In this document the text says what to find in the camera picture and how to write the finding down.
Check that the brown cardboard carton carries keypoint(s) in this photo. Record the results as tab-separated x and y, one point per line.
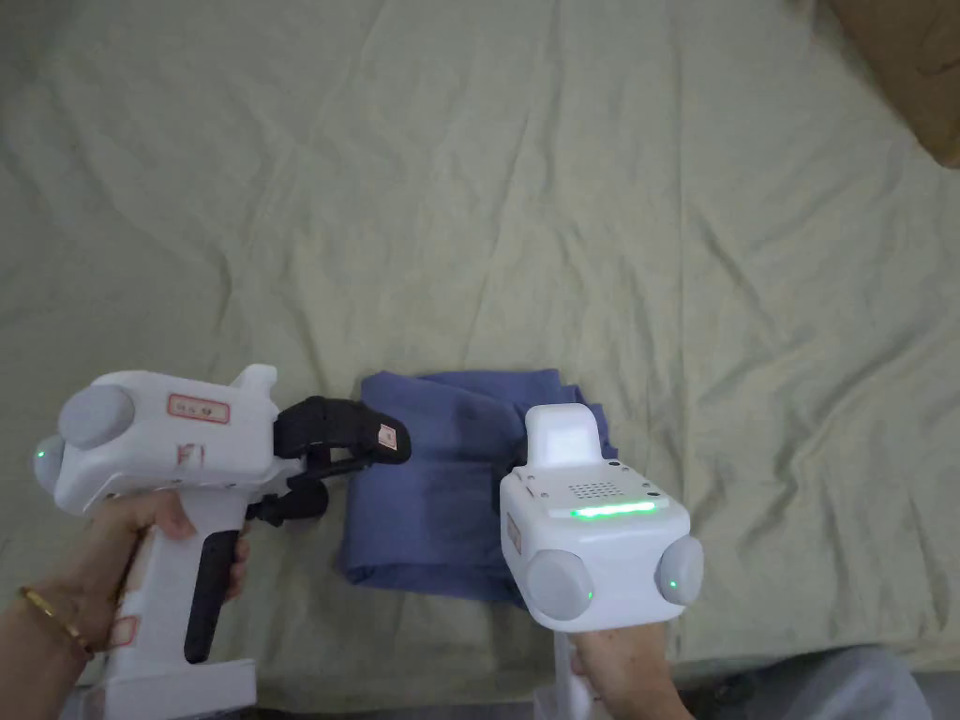
911	67

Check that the blue garment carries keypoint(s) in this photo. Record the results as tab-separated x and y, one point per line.
435	480

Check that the person's left forearm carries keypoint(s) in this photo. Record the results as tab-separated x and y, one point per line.
34	667

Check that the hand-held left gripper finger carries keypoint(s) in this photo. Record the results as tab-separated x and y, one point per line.
352	431
300	502

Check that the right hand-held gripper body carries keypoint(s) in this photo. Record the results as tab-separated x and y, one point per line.
592	540

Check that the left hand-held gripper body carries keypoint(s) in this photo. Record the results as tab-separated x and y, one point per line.
150	442

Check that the person's left hand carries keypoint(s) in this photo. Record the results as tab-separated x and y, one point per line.
105	555

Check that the person's right hand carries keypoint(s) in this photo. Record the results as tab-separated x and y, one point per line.
634	675

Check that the bed with pale green sheet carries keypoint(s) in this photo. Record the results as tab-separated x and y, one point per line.
480	187

